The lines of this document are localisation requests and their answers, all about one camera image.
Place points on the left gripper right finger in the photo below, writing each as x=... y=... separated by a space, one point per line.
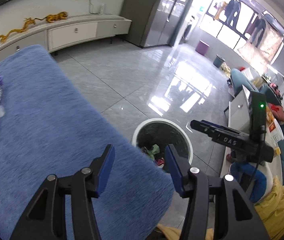
x=189 y=180

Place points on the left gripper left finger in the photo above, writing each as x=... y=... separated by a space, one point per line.
x=45 y=215

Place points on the white round trash bin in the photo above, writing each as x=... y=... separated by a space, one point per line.
x=153 y=135

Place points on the white coffee table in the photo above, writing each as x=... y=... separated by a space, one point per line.
x=238 y=119

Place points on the blue fluffy blanket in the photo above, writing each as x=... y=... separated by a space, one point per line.
x=50 y=128

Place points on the grey blue bucket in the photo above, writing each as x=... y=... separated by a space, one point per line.
x=218 y=61

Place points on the purple stool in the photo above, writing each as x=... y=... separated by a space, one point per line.
x=202 y=47

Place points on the white tv cabinet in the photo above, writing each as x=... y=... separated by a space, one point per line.
x=66 y=33

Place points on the grey refrigerator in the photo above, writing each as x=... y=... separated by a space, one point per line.
x=154 y=22

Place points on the golden dragon figurine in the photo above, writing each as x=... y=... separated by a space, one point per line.
x=27 y=23

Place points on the golden tiger figurine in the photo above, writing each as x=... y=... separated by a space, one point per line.
x=51 y=18

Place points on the white power strip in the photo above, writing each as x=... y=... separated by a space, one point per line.
x=102 y=9

